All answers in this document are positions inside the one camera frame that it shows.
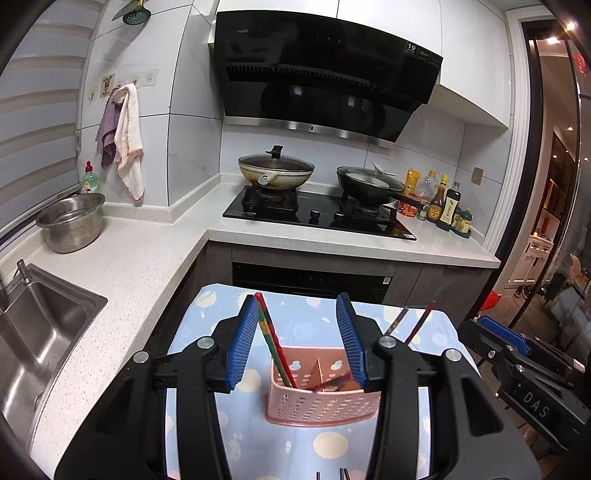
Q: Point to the green hanging skimmer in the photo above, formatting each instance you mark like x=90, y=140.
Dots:
x=136, y=16

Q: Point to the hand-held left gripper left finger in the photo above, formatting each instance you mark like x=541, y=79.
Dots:
x=242, y=344

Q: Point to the purple hanging towel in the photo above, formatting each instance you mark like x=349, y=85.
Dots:
x=107, y=134

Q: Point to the red plastic item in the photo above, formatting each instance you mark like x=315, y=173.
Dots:
x=494, y=301

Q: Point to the small jars on green tray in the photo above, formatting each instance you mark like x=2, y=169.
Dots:
x=463, y=224

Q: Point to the black pan with lid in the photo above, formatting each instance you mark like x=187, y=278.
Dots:
x=369, y=189

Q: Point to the pink perforated utensil holder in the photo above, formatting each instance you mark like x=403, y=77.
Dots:
x=318, y=406

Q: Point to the sink soap dispenser pump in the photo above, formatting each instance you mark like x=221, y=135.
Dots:
x=23, y=273

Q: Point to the dark soy sauce bottle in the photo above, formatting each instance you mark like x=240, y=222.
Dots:
x=449, y=210

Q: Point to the red seasoning container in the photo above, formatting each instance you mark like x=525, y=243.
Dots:
x=407, y=206

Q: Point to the yellow cap sauce bottle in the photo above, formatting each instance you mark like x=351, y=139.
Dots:
x=437, y=203

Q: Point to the glass sliding door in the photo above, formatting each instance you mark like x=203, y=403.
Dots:
x=554, y=161

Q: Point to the beige wok with glass lid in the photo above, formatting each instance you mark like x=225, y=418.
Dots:
x=277, y=173

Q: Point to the stainless steel colander bowl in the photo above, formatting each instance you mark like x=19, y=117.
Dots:
x=69, y=226

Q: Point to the gold wall switch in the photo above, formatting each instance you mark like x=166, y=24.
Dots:
x=478, y=176

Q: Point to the clear plastic bottle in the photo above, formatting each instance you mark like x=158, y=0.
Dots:
x=429, y=189

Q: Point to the stainless steel sink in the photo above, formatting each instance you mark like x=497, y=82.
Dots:
x=46, y=332

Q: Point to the person's right hand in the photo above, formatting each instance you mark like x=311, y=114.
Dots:
x=534, y=439

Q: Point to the black built-in appliance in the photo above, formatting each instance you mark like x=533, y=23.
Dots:
x=314, y=281

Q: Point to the black gas stove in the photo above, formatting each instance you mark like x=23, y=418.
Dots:
x=323, y=226

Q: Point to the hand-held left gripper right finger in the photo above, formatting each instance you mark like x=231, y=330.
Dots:
x=352, y=344

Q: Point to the striped window blind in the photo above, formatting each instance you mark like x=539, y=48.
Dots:
x=37, y=120

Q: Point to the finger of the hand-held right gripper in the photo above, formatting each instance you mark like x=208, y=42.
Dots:
x=503, y=334
x=485, y=348

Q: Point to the blue polka dot tablecloth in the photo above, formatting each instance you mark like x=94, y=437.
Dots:
x=295, y=318

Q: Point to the yellow seasoning packet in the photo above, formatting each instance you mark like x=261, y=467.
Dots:
x=413, y=180

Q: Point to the black range hood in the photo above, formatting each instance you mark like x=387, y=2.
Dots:
x=323, y=69

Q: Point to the white hanging towel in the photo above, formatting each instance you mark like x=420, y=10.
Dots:
x=129, y=147

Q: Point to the green dish soap bottle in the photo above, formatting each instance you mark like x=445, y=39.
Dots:
x=90, y=181

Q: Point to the red green chopsticks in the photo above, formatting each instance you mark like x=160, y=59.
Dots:
x=264, y=321

